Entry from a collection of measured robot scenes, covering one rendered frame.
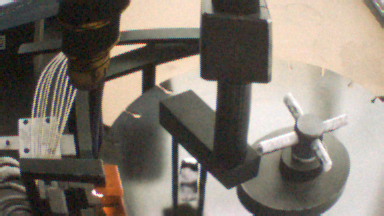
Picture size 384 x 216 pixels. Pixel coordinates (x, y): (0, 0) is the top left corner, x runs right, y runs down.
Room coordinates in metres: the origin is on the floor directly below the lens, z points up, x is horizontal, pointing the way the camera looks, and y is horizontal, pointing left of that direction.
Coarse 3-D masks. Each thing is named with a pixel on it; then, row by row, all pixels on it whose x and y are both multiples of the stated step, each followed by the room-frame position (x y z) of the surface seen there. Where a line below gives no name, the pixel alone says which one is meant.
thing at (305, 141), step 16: (288, 96) 0.52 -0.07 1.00; (304, 128) 0.47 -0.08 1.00; (320, 128) 0.47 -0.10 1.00; (336, 128) 0.49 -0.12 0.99; (272, 144) 0.46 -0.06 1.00; (288, 144) 0.47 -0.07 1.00; (304, 144) 0.47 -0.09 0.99; (320, 144) 0.46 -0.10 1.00; (304, 160) 0.47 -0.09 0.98; (320, 160) 0.44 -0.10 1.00
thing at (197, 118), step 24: (192, 96) 0.49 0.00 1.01; (216, 96) 0.44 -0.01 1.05; (240, 96) 0.43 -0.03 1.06; (168, 120) 0.48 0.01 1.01; (192, 120) 0.47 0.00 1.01; (216, 120) 0.44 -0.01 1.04; (240, 120) 0.43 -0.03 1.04; (192, 144) 0.45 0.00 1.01; (216, 144) 0.44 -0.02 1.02; (240, 144) 0.43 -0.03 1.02; (216, 168) 0.43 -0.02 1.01; (240, 168) 0.42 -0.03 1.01
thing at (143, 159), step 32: (160, 96) 0.58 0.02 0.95; (256, 96) 0.58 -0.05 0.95; (320, 96) 0.59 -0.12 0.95; (352, 96) 0.60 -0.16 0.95; (128, 128) 0.54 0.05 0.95; (160, 128) 0.54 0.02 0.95; (256, 128) 0.54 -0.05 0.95; (352, 128) 0.54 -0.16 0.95; (128, 160) 0.50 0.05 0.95; (160, 160) 0.50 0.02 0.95; (352, 160) 0.49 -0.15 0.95; (128, 192) 0.46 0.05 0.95; (160, 192) 0.46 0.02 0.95; (192, 192) 0.46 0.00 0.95; (224, 192) 0.46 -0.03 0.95; (352, 192) 0.45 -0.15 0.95
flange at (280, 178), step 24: (336, 144) 0.51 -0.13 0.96; (264, 168) 0.48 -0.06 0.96; (288, 168) 0.46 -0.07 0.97; (312, 168) 0.46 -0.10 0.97; (336, 168) 0.47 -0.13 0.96; (240, 192) 0.46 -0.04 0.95; (264, 192) 0.45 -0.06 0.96; (288, 192) 0.45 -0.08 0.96; (312, 192) 0.44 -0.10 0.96; (336, 192) 0.44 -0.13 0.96
